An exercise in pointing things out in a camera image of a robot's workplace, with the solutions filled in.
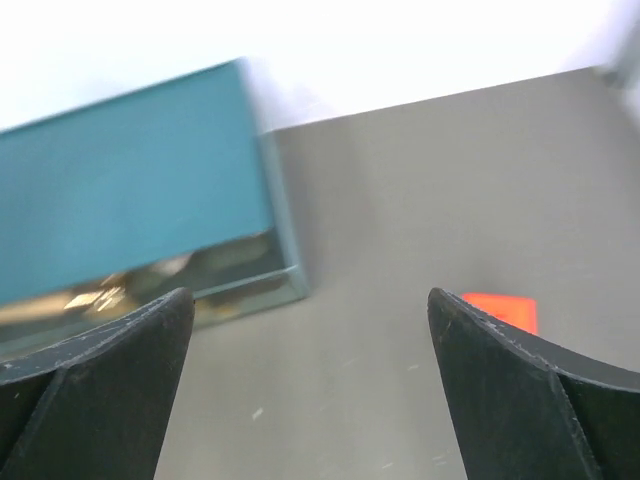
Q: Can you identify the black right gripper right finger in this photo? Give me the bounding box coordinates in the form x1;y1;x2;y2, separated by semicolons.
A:
427;288;639;479

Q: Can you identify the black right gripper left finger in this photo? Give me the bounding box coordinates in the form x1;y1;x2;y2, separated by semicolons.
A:
1;288;195;479

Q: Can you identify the clear acrylic drawer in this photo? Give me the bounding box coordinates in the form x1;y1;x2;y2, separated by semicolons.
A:
1;231;309;358

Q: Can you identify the orange red cube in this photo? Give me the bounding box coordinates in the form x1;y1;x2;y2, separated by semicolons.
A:
462;292;538;335

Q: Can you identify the teal drawer organizer box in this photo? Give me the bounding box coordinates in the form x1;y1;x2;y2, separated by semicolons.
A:
0;57;309;346

